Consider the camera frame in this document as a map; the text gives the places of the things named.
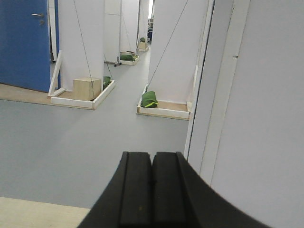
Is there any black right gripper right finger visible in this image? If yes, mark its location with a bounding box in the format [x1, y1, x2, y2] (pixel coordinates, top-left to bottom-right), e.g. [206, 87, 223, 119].
[151, 151, 274, 228]

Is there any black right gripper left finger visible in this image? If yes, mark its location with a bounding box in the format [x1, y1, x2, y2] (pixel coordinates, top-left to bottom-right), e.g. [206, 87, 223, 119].
[79, 152, 152, 228]

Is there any blue door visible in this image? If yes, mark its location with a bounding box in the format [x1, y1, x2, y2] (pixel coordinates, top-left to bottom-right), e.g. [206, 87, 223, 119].
[0, 0, 59, 92]

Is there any green sandbag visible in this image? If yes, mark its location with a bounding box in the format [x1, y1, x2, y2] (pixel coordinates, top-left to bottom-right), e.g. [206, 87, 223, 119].
[141, 91, 158, 108]
[103, 76, 112, 90]

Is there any wooden box on base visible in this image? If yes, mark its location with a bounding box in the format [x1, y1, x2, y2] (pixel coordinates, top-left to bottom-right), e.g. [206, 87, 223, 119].
[72, 77, 102, 101]

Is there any green sandbag far left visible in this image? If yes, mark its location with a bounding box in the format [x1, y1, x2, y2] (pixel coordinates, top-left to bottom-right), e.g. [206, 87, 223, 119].
[103, 76, 112, 90]

